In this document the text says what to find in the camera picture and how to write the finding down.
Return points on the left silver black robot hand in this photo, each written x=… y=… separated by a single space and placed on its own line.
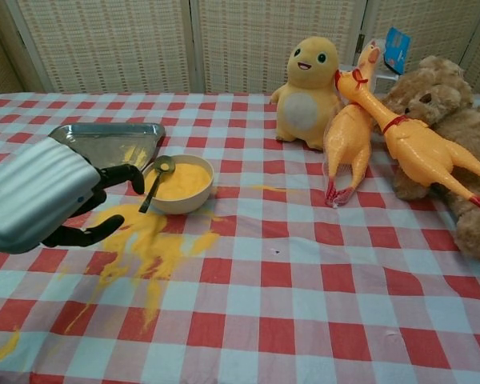
x=36 y=192

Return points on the black spoon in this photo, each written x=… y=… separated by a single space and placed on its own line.
x=165 y=164

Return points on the stainless steel tray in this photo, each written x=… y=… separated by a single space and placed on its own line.
x=112 y=140

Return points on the off-white bowl with yellow powder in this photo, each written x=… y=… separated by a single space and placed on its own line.
x=184 y=188

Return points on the spilled yellow powder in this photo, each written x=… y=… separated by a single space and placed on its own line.
x=144 y=240

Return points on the bamboo folding screen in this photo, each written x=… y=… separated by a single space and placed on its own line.
x=116 y=44

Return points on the red white checked tablecloth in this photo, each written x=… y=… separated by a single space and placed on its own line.
x=284 y=312

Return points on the yellow plush duck toy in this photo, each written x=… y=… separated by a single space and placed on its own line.
x=304 y=108

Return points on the yellow rubber chicken in net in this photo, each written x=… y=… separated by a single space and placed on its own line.
x=348 y=136

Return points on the blue packaging card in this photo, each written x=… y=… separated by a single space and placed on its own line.
x=398 y=48

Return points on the brown teddy bear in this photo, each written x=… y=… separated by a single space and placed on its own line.
x=464 y=128

